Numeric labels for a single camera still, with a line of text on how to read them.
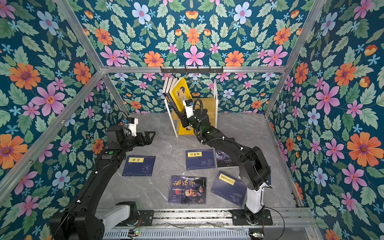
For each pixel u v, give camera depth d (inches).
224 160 36.7
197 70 35.7
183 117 28.3
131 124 26.9
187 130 41.1
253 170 18.8
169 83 31.6
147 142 27.7
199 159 36.7
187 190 32.3
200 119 23.9
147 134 27.7
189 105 27.1
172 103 31.5
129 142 25.9
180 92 32.3
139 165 36.3
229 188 32.5
